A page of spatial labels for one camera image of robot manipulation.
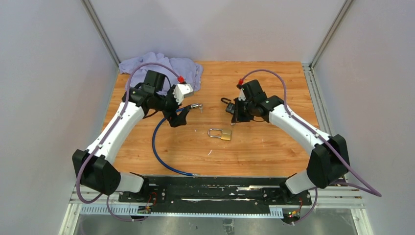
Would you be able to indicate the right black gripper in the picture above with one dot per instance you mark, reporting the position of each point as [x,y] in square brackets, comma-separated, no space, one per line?
[237,117]

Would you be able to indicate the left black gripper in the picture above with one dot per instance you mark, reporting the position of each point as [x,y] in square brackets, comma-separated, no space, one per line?
[174,119]

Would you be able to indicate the small black padlock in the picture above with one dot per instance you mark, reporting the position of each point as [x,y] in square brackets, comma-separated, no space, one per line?
[230,108]

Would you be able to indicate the blue cable lock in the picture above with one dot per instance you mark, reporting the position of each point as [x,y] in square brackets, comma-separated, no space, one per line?
[154,149]

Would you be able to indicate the brass padlock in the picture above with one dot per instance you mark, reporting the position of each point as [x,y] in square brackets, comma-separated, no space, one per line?
[223,134]

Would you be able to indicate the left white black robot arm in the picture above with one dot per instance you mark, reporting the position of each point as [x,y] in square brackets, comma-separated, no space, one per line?
[94,166]

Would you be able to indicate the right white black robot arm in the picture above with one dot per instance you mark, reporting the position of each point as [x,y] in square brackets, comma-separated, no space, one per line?
[328,154]

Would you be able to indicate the crumpled lavender cloth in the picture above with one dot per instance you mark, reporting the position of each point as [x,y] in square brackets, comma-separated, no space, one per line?
[184,67]

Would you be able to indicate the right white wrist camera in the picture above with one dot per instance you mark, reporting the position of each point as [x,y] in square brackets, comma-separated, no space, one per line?
[241,96]

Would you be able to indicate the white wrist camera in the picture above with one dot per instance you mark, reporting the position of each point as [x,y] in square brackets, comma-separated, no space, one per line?
[182,90]
[241,96]

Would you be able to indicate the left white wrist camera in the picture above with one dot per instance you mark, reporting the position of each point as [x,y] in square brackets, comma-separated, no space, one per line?
[182,90]

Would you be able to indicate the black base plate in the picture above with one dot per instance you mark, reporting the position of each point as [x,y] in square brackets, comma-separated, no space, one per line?
[206,196]

